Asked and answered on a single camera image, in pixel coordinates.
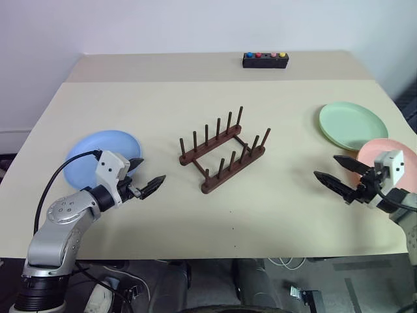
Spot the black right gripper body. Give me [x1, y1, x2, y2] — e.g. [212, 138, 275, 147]
[345, 169, 382, 205]

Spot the dark rounded shape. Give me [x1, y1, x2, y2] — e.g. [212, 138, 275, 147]
[233, 259, 273, 306]

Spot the green plastic plate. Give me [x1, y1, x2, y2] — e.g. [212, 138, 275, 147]
[319, 102, 389, 151]

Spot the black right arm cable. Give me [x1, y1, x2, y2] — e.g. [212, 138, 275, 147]
[374, 181, 417, 213]

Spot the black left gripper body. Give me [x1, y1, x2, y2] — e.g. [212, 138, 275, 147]
[116, 177, 145, 204]

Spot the white sneaker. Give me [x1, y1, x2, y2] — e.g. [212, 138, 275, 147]
[85, 280, 115, 313]

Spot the brown wooden dish rack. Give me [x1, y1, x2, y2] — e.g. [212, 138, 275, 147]
[179, 106, 272, 195]

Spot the thin white cable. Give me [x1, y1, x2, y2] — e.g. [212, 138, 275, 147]
[267, 257, 308, 271]

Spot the blue plastic plate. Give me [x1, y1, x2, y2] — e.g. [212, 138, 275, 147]
[63, 130, 143, 192]

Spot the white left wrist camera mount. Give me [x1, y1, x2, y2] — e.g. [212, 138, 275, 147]
[95, 150, 131, 208]

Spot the black button box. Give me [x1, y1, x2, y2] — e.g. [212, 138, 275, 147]
[242, 52, 289, 70]

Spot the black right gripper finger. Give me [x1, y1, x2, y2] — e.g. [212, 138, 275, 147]
[313, 171, 358, 201]
[333, 155, 371, 175]

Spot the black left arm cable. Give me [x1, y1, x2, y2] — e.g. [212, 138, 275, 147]
[33, 149, 102, 236]

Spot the metal caster bracket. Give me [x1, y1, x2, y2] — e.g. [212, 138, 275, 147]
[288, 285, 323, 313]

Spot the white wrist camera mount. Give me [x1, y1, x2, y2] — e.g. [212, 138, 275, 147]
[371, 150, 406, 209]
[95, 150, 131, 208]

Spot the black office chair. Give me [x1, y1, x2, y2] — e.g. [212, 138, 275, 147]
[393, 86, 417, 134]

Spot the thin black floor cable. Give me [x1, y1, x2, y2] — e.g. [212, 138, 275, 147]
[74, 260, 137, 313]

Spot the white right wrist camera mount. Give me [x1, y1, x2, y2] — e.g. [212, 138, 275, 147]
[371, 150, 406, 209]

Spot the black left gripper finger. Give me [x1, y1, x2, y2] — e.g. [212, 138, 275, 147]
[128, 157, 145, 173]
[140, 175, 167, 200]

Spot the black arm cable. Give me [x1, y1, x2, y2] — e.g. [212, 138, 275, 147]
[374, 181, 417, 213]
[33, 149, 102, 236]

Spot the salmon red plastic plate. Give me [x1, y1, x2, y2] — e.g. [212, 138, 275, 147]
[355, 138, 414, 190]

